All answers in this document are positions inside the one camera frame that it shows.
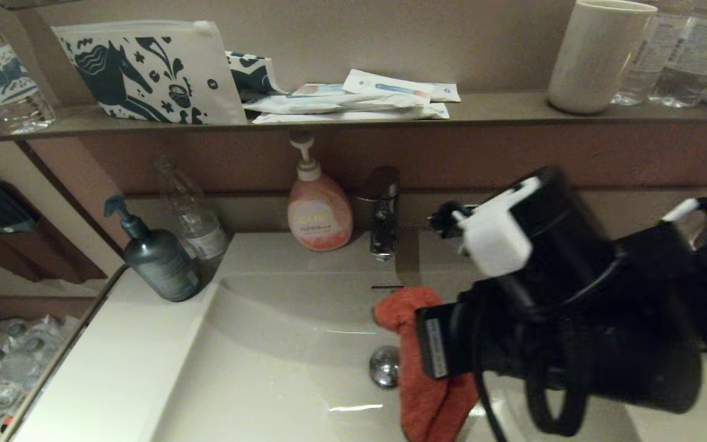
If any orange fluffy cloth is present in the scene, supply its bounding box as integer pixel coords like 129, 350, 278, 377
373, 286, 480, 442

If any chrome faucet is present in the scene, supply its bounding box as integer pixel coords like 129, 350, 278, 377
355, 166, 401, 260

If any white sink basin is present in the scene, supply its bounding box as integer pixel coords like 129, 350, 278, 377
4, 230, 707, 442

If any chrome drain plug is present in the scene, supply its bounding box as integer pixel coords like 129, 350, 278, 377
369, 346, 401, 389

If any pink soap pump bottle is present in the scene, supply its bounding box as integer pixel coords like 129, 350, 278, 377
287, 132, 354, 252

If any white toothbrush packet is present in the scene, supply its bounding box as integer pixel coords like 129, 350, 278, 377
342, 69, 435, 104

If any beige ceramic cup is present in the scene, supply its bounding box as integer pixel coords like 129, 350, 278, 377
547, 0, 658, 115

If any long white plastic packet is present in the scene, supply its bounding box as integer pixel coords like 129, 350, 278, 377
243, 94, 435, 115

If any clear water bottle white label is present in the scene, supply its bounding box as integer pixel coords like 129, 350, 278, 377
648, 0, 707, 109
612, 0, 662, 106

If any white packet orange blue print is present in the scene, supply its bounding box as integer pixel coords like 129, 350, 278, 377
291, 83, 354, 99

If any empty clear plastic bottle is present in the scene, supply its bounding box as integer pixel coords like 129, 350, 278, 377
155, 157, 229, 265

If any dark green pump bottle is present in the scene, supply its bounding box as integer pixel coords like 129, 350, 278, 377
104, 195, 202, 303

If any small folded blue print pouch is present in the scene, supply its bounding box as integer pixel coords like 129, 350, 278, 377
225, 51, 287, 103

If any white pouch blue horse print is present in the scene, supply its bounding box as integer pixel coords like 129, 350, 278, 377
50, 20, 247, 125

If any bag of clear plastic bottles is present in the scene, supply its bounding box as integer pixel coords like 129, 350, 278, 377
0, 314, 81, 424

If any water bottle blue horse label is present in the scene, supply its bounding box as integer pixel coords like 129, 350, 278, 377
0, 0, 56, 134

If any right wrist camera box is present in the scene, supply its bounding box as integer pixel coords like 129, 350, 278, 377
457, 177, 543, 278

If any brown wall shelf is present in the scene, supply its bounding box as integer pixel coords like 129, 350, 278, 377
0, 92, 707, 145

